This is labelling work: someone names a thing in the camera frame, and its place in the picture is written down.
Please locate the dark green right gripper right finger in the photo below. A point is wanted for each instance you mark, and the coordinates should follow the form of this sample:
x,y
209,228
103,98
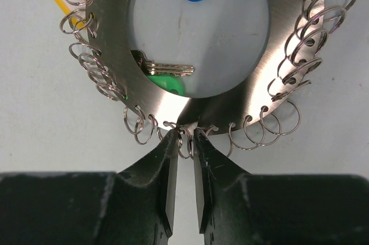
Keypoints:
x,y
237,207

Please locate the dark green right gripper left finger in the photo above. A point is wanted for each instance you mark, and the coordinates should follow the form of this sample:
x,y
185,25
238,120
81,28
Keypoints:
x,y
134,206

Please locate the silver key above green tag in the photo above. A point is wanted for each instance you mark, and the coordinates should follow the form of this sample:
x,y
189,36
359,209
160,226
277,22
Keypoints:
x,y
152,68

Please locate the green key tag on ring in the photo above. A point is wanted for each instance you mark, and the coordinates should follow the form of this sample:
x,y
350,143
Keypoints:
x,y
168,83

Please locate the steel disc keyring holder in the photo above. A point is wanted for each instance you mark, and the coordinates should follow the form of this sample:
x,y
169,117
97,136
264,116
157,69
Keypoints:
x,y
298,30

